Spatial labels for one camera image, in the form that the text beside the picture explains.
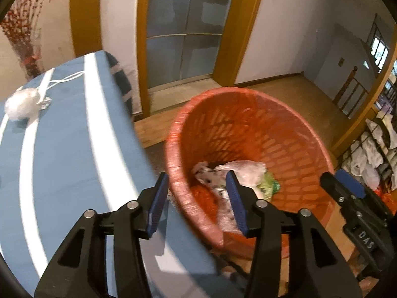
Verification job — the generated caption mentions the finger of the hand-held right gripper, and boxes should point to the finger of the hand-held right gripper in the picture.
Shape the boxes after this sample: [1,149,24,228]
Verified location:
[320,169,367,212]

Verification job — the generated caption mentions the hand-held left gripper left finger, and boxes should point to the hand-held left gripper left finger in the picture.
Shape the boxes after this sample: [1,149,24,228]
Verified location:
[33,171,169,298]

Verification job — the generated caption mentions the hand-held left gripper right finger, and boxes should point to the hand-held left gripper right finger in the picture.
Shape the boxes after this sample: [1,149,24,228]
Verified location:
[226,170,362,298]

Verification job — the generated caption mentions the large clear plastic bag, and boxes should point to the large clear plastic bag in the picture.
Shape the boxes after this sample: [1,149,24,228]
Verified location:
[214,160,268,190]

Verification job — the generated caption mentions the green plastic bag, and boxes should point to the green plastic bag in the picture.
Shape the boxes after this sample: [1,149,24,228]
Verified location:
[257,173,281,201]

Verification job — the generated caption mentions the bubble wrap sheet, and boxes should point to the bubble wrap sheet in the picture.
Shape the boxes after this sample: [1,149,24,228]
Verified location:
[192,161,246,233]

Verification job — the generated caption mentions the orange mesh waste basket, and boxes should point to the orange mesh waste basket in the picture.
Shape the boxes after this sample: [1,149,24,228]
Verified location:
[164,87,337,260]

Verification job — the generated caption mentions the black metal rack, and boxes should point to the black metal rack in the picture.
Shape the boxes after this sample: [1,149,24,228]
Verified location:
[337,112,397,194]

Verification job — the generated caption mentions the wooden chair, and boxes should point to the wooden chair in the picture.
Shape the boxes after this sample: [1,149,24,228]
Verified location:
[332,65,370,120]

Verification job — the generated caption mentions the blue white striped tablecloth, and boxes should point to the blue white striped tablecloth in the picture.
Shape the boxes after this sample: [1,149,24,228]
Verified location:
[0,51,245,298]

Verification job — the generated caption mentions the grey door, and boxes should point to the grey door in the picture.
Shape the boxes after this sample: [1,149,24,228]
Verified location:
[316,25,370,100]

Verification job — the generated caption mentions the window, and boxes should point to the window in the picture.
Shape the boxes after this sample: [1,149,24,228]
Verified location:
[367,14,392,73]

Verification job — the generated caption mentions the small clear plastic bag ball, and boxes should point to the small clear plastic bag ball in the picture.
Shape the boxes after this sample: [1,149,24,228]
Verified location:
[4,87,52,121]

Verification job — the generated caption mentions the glass vase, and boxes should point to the glass vase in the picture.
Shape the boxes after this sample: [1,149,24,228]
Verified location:
[14,28,43,80]

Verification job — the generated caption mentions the red berry branches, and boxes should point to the red berry branches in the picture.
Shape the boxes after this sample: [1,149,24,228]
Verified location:
[0,0,55,57]

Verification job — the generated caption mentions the frosted glass door wooden frame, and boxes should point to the frosted glass door wooden frame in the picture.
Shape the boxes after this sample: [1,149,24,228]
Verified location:
[136,0,269,112]

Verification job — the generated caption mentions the white string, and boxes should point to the white string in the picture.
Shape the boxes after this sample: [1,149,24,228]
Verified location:
[40,71,86,89]

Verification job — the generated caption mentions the wooden wall trim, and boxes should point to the wooden wall trim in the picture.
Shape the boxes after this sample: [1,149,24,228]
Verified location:
[70,0,103,58]

